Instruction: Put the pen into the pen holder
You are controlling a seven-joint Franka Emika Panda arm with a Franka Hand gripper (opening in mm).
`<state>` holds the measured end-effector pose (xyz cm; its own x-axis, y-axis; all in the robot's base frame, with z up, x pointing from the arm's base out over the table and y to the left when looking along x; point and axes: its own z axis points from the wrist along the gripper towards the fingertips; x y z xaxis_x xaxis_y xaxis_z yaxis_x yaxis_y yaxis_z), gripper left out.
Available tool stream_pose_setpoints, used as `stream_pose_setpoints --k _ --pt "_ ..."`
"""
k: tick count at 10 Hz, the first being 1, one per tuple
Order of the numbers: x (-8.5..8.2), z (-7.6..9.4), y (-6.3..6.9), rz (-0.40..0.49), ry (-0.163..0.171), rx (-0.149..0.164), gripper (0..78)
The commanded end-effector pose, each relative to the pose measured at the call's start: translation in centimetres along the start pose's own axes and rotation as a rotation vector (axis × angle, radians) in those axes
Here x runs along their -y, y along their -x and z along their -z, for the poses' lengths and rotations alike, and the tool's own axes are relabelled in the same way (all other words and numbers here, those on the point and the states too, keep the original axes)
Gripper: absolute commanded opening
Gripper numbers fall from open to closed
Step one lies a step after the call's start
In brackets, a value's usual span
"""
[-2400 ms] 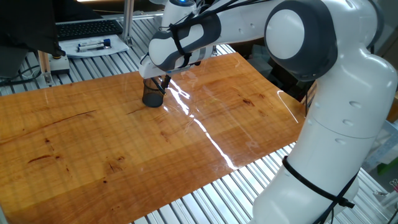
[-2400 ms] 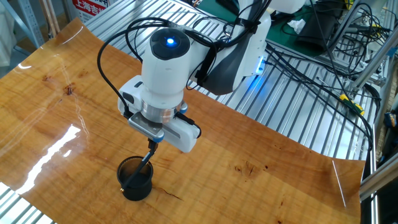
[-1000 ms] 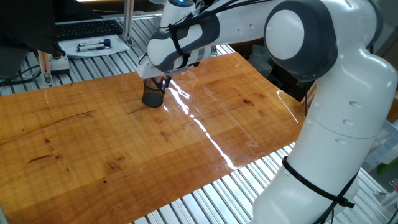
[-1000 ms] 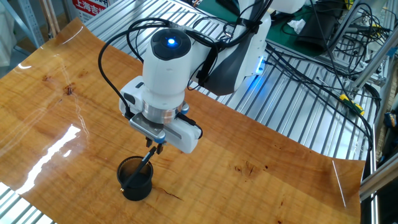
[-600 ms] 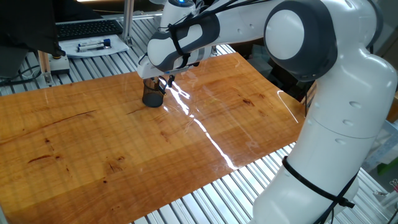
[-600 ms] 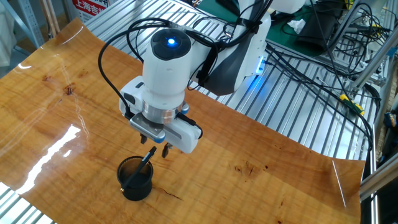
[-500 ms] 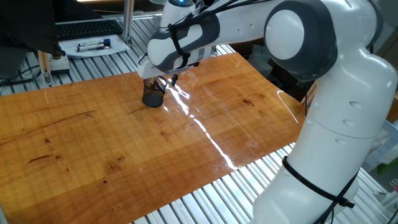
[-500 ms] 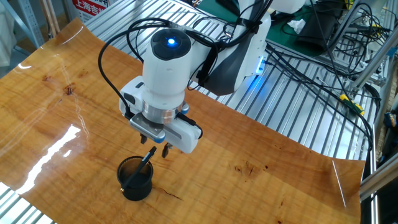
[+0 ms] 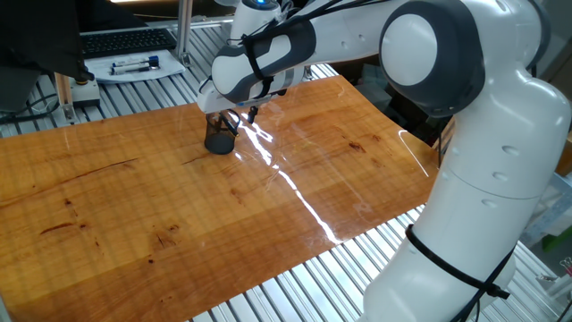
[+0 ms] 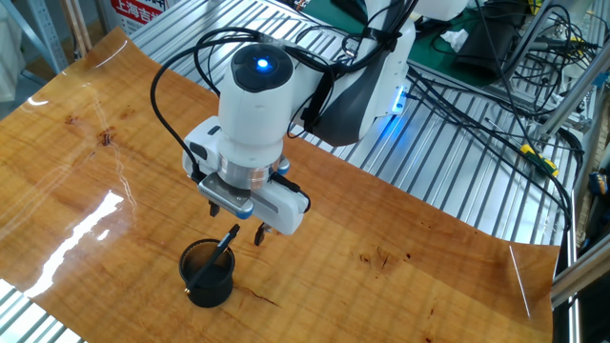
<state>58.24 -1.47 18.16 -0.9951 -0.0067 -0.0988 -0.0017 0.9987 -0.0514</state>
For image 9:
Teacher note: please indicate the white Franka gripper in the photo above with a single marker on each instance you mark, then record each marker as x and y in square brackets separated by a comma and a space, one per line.
[210, 104]

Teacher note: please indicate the glossy wood grain mat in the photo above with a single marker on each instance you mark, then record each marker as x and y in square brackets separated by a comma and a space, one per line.
[134, 201]

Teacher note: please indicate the pink binder clip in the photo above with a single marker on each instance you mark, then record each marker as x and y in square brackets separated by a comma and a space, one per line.
[567, 266]

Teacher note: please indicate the white paper sheet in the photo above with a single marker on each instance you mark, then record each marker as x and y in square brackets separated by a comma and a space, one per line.
[172, 69]

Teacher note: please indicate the black keyboard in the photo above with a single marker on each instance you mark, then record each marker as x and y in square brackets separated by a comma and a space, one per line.
[125, 42]

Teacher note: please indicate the white marker black cap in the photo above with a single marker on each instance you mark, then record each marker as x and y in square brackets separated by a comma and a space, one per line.
[127, 70]

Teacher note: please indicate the grey monitor base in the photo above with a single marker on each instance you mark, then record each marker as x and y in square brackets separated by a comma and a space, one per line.
[18, 89]

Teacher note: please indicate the green plastic piece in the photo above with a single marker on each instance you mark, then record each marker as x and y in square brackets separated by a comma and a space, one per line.
[561, 237]

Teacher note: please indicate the aluminium post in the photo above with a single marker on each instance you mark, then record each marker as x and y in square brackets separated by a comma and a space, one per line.
[184, 27]
[308, 72]

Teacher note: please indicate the black pen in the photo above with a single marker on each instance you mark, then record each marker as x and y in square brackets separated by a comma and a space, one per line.
[233, 129]

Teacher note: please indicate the white button box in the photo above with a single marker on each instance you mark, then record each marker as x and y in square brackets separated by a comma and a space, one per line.
[85, 96]

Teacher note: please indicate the wooden slat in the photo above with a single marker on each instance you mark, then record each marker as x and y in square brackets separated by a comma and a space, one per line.
[64, 91]

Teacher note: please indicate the blue cap marker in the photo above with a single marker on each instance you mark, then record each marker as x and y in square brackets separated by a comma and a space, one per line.
[153, 61]

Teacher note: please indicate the light blue slotted rail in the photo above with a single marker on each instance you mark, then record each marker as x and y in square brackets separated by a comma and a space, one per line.
[552, 203]

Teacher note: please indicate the aluminium crossbar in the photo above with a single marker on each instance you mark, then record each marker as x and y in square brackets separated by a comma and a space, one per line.
[201, 21]

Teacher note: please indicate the brown cardboard box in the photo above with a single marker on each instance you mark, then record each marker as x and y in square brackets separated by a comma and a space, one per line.
[566, 156]

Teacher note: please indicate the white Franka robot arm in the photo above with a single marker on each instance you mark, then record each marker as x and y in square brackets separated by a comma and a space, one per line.
[491, 156]

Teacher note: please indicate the black mesh pen holder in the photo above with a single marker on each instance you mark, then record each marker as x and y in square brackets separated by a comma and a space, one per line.
[219, 145]

